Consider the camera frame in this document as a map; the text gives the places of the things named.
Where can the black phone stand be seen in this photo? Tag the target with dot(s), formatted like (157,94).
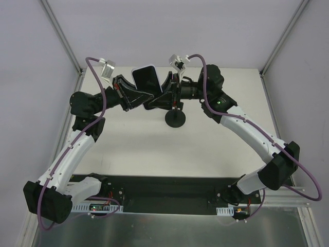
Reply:
(175,118)

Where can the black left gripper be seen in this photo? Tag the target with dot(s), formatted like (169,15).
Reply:
(121,94)

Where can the aluminium frame rail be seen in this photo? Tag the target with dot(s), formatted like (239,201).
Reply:
(284,197)

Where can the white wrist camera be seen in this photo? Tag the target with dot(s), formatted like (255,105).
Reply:
(179,64)
(108,68)

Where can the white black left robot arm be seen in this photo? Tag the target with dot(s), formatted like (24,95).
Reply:
(51,197)

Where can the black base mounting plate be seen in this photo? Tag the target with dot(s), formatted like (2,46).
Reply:
(166,195)

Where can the white slotted cable duct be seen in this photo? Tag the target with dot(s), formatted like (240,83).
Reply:
(97,208)
(225,211)

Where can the white slotted cable duct left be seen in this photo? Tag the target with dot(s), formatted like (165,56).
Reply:
(97,208)

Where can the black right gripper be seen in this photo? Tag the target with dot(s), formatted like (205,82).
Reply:
(175,90)

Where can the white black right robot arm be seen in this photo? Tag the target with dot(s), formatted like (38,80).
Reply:
(280,158)

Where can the white slotted cable duct right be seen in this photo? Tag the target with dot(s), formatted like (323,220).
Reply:
(225,211)

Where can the smartphone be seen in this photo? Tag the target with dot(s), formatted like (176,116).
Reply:
(146,79)

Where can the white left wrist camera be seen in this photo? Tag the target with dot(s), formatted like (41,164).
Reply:
(108,68)

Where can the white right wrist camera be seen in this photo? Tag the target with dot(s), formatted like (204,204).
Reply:
(179,64)

